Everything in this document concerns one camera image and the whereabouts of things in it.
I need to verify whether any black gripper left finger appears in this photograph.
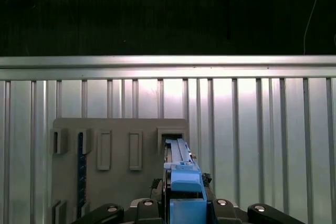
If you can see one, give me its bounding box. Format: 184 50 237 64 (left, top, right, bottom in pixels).
75 178 165 224

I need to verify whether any thin white cable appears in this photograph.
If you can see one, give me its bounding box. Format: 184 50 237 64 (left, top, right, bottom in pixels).
301 0 336 55

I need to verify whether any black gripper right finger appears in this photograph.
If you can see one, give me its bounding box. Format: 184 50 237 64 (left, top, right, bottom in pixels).
201 172 307 224

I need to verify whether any RAM stick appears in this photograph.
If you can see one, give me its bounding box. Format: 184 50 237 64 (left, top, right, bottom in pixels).
77 132 88 217

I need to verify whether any hard disk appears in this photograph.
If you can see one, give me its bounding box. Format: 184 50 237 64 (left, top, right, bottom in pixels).
163 133 214 224

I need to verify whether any grey parts rack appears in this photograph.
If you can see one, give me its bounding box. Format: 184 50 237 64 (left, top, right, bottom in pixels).
49 118 190 224

